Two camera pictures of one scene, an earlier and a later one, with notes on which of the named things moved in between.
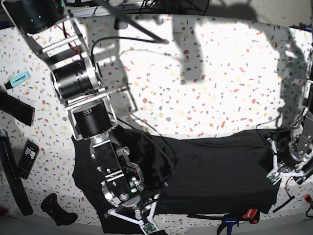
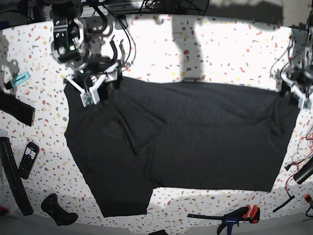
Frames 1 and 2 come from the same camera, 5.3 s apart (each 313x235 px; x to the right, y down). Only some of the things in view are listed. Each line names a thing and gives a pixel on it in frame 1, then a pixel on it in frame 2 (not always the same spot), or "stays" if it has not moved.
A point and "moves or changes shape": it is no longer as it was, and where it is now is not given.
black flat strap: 18,108 stays
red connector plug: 307,198 stays
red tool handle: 3,211 stays
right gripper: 123,179 to 68,48
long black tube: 14,179 stays
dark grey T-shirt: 234,173 moves or changes shape
